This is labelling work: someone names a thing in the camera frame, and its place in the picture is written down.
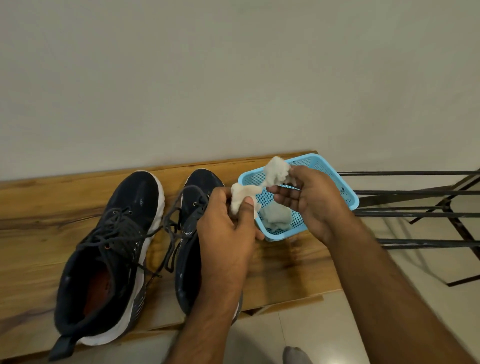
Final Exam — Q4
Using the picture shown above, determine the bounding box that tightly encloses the person's right hand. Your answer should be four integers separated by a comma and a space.
266, 164, 355, 247

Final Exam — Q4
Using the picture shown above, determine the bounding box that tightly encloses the person's left hand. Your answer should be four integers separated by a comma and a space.
196, 186, 265, 297

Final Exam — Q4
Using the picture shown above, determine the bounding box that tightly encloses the white wipe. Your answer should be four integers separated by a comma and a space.
229, 156, 298, 220

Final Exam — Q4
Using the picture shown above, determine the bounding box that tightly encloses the person's grey sock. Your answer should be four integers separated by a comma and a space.
282, 346, 314, 364

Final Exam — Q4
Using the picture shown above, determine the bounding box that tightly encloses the wooden table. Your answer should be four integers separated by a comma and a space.
0, 151, 344, 363

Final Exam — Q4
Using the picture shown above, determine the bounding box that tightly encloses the person's right forearm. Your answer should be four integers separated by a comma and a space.
322, 221, 477, 364

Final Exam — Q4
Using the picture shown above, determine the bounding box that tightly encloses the black metal shoe rack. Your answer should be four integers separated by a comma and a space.
337, 168, 480, 288

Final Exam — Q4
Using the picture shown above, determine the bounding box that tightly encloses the blue plastic basket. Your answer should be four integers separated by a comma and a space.
237, 153, 361, 243

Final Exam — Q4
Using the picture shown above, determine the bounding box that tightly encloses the used wipe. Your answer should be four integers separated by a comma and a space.
258, 200, 294, 232

